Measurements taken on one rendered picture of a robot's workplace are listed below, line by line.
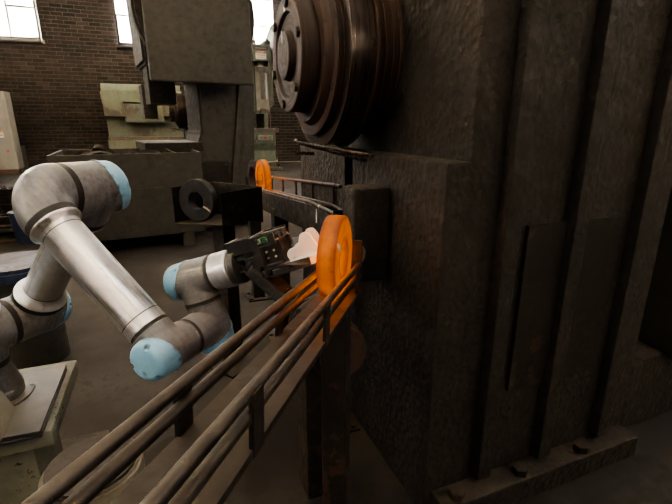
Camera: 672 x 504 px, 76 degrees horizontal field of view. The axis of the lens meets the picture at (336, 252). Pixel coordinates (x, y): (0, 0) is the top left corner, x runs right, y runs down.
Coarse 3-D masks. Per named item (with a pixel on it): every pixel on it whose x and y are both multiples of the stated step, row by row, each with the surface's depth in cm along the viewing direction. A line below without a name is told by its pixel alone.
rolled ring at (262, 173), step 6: (258, 162) 207; (264, 162) 203; (258, 168) 210; (264, 168) 200; (258, 174) 213; (264, 174) 200; (270, 174) 201; (258, 180) 214; (264, 180) 201; (270, 180) 201; (264, 186) 202; (270, 186) 202
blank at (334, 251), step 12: (336, 216) 77; (324, 228) 74; (336, 228) 74; (348, 228) 81; (324, 240) 73; (336, 240) 73; (348, 240) 82; (324, 252) 72; (336, 252) 73; (348, 252) 83; (324, 264) 72; (336, 264) 73; (348, 264) 84; (324, 276) 73; (336, 276) 74; (324, 288) 74
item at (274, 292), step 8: (248, 272) 83; (256, 272) 82; (256, 280) 83; (264, 280) 82; (272, 280) 83; (280, 280) 85; (264, 288) 83; (272, 288) 82; (280, 288) 83; (288, 288) 84; (272, 296) 83; (280, 296) 82; (296, 296) 84
